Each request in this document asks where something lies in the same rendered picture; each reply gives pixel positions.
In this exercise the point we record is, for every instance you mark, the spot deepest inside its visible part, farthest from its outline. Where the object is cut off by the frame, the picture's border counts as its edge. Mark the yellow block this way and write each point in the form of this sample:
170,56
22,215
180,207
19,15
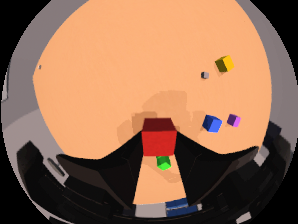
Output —
224,64

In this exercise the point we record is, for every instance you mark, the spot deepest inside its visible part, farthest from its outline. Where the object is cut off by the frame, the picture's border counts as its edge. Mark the small purple block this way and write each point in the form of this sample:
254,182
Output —
233,120

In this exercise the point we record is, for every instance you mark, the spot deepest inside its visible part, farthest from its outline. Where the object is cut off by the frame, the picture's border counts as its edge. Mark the red block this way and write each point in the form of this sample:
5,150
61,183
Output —
158,137

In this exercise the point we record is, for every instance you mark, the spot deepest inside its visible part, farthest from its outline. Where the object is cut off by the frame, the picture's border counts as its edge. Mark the blue cube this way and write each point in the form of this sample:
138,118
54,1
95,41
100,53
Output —
212,123

